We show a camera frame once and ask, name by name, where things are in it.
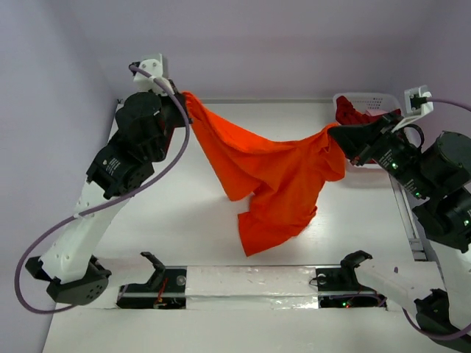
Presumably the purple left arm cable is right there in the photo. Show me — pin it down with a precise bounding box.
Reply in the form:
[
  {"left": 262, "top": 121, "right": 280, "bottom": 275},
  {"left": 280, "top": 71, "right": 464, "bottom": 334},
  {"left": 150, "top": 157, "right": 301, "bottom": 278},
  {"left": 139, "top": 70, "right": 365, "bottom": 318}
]
[{"left": 13, "top": 66, "right": 191, "bottom": 314}]

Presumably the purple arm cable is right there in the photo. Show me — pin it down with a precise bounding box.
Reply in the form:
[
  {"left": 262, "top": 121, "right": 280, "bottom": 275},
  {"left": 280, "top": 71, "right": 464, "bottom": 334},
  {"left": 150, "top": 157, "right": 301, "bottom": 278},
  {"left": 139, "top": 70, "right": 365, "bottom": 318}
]
[
  {"left": 13, "top": 66, "right": 191, "bottom": 314},
  {"left": 401, "top": 98, "right": 471, "bottom": 341}
]

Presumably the white plastic laundry basket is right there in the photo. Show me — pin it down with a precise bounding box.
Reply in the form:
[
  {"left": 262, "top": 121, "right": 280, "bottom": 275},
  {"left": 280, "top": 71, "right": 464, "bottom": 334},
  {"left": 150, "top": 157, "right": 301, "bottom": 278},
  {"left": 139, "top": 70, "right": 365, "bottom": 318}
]
[{"left": 333, "top": 93, "right": 404, "bottom": 176}]

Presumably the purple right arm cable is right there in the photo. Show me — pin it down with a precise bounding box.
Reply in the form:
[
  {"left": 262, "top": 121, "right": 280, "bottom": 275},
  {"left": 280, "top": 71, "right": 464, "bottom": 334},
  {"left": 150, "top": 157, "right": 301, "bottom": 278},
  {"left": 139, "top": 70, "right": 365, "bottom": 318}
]
[{"left": 401, "top": 98, "right": 471, "bottom": 341}]

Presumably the orange t shirt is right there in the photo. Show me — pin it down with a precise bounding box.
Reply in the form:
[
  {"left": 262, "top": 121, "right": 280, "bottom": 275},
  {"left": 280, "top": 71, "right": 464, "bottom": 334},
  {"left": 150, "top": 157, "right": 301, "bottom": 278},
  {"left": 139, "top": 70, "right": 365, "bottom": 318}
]
[{"left": 184, "top": 92, "right": 346, "bottom": 256}]

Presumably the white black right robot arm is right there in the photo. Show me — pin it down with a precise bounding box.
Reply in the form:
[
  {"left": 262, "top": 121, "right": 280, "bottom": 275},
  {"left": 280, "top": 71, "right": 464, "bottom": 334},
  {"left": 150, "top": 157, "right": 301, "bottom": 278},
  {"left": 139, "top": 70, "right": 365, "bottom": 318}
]
[{"left": 328, "top": 113, "right": 470, "bottom": 352}]

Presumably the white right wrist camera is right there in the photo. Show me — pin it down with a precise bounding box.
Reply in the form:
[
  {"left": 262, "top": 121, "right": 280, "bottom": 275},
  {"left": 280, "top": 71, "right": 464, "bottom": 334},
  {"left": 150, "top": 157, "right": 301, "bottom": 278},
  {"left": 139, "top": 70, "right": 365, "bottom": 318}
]
[{"left": 392, "top": 85, "right": 433, "bottom": 132}]

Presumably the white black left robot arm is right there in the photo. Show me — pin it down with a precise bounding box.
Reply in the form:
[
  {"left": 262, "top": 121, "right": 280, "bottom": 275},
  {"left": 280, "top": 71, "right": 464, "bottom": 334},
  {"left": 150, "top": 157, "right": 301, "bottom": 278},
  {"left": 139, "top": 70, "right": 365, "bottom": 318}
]
[{"left": 18, "top": 80, "right": 191, "bottom": 310}]

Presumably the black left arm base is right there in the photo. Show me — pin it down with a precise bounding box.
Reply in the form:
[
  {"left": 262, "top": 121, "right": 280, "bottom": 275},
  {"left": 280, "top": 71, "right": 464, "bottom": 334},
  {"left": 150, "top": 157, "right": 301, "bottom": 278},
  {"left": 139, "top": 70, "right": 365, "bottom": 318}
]
[{"left": 116, "top": 252, "right": 188, "bottom": 310}]

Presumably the dark red t shirt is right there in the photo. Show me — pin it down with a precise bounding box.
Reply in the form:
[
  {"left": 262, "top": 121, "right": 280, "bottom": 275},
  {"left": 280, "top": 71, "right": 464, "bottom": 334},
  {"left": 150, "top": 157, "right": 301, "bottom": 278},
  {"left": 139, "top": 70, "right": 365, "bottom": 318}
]
[{"left": 336, "top": 96, "right": 381, "bottom": 125}]

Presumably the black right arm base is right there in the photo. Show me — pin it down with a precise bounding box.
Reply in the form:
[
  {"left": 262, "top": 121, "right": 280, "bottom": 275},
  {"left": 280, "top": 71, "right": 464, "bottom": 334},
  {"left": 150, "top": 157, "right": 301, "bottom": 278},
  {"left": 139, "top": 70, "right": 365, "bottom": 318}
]
[{"left": 309, "top": 266, "right": 387, "bottom": 309}]

